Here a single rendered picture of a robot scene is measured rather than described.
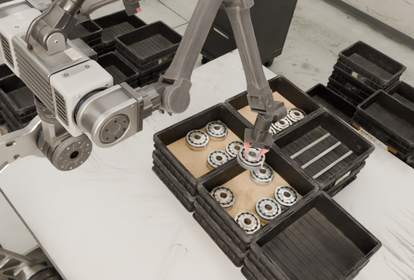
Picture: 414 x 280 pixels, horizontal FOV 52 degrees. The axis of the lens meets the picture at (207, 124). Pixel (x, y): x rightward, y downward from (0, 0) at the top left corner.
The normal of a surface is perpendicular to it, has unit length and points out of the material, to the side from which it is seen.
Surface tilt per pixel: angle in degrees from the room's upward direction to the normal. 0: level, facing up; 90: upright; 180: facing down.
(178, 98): 62
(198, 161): 0
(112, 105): 0
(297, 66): 0
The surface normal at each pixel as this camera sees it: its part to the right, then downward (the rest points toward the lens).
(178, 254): 0.13, -0.70
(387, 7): -0.72, 0.42
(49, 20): -0.41, -0.21
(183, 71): 0.70, -0.05
